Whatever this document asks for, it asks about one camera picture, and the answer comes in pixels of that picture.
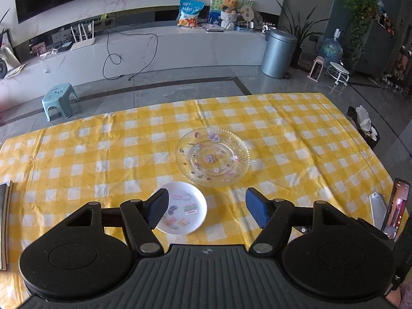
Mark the decorated display plate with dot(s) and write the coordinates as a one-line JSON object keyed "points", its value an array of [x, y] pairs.
{"points": [[257, 21]]}

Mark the small white printed plate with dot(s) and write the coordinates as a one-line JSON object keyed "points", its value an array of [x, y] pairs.
{"points": [[183, 212]]}

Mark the smartphone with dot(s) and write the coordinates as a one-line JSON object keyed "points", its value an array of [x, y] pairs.
{"points": [[399, 206]]}

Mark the blue box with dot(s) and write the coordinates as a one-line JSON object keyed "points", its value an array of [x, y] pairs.
{"points": [[214, 17]]}

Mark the clear glass plate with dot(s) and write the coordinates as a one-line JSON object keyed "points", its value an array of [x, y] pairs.
{"points": [[212, 157]]}

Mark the white round stool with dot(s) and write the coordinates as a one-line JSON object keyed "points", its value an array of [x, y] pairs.
{"points": [[338, 68]]}

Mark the magazine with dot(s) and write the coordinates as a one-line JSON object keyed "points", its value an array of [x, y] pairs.
{"points": [[13, 71]]}

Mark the white router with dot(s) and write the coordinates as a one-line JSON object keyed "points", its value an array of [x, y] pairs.
{"points": [[83, 43]]}

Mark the blue water jug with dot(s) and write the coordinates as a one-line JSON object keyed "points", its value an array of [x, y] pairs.
{"points": [[331, 50]]}

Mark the brown teddy bear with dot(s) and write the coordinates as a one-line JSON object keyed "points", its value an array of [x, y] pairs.
{"points": [[229, 4]]}

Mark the green picture board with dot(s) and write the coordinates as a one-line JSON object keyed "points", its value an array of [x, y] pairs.
{"points": [[215, 1]]}

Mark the grey cabinet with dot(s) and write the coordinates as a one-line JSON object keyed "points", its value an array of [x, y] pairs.
{"points": [[376, 54]]}

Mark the grey metal trash can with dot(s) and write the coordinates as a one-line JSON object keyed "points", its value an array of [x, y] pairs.
{"points": [[276, 54]]}

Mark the long-leaf plant in black pot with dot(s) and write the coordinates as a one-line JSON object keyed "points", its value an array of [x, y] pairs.
{"points": [[296, 58]]}

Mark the small black box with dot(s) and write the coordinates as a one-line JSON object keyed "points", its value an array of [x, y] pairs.
{"points": [[64, 45]]}

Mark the pink space heater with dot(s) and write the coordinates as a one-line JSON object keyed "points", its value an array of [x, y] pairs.
{"points": [[316, 69]]}

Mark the bushy green vine plant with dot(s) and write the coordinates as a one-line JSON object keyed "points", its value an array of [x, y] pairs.
{"points": [[360, 9]]}

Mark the teal plastic stool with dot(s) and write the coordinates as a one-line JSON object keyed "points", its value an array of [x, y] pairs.
{"points": [[59, 91]]}

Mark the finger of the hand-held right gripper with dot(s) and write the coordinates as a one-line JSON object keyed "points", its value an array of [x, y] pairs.
{"points": [[378, 230]]}

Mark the white marble TV console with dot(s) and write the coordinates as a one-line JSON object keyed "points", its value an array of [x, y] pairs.
{"points": [[193, 48]]}

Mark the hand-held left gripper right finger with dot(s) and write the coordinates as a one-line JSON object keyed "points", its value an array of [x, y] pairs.
{"points": [[256, 206]]}

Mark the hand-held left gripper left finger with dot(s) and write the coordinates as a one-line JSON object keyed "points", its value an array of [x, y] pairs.
{"points": [[157, 206]]}

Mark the round paper fan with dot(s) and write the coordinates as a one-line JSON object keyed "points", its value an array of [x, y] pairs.
{"points": [[246, 13]]}

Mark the blue snack bag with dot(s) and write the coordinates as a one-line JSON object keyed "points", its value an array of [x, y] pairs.
{"points": [[190, 13]]}

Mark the black bin with white bag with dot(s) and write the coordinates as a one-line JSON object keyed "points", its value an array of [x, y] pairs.
{"points": [[367, 135]]}

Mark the yellow checked tablecloth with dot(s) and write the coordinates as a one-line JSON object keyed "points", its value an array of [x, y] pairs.
{"points": [[128, 141]]}

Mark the purple textured cloth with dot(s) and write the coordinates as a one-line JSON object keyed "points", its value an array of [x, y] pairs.
{"points": [[407, 296]]}

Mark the white tote bag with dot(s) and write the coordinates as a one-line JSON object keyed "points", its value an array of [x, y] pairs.
{"points": [[9, 58]]}

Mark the small toy figures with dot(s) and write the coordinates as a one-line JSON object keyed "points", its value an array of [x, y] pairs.
{"points": [[268, 28]]}

